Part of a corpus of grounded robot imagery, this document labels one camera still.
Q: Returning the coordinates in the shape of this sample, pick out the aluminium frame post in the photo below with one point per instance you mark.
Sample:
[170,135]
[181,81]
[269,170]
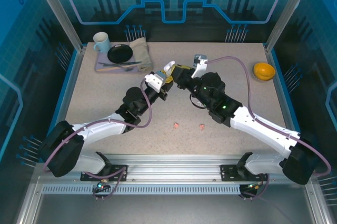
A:
[63,15]
[285,15]

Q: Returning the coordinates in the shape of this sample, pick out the dark metal fork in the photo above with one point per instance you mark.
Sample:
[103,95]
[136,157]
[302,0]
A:
[128,69]

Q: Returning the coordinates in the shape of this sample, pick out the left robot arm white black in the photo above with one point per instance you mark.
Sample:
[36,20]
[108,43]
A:
[100,129]

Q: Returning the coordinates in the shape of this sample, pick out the dark table knife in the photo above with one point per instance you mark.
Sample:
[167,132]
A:
[131,63]

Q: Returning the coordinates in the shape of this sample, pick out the small LED connector board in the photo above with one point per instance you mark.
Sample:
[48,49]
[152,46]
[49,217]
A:
[253,187]
[102,185]

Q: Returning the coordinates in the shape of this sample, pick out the wooden stick utensil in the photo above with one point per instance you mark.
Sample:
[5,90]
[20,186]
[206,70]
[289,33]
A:
[110,68]

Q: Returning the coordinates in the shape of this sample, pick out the lavender serving tray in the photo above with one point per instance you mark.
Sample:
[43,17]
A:
[101,59]

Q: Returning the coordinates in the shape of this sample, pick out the beige folded cloth napkin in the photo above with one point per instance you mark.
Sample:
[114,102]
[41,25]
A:
[142,52]

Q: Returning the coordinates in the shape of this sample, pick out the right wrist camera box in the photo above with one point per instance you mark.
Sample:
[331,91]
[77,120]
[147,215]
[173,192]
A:
[200,63]

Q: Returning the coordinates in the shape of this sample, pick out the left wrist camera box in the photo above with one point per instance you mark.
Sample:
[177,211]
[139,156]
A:
[154,80]

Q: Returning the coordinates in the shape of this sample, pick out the light blue mug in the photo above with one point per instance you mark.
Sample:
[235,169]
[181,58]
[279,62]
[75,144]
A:
[104,43]

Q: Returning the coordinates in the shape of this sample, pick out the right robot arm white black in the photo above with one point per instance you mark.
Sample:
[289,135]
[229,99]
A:
[263,129]

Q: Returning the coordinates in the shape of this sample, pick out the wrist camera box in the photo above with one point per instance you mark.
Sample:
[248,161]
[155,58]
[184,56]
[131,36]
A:
[200,63]
[154,80]

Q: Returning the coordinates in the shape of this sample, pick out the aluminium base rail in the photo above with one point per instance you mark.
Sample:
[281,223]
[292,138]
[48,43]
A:
[171,168]

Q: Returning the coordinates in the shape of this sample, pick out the black round plate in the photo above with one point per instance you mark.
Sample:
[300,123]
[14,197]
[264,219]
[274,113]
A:
[119,53]

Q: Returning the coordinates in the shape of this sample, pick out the yellow orange bowl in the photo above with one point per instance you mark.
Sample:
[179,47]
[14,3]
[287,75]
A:
[264,69]

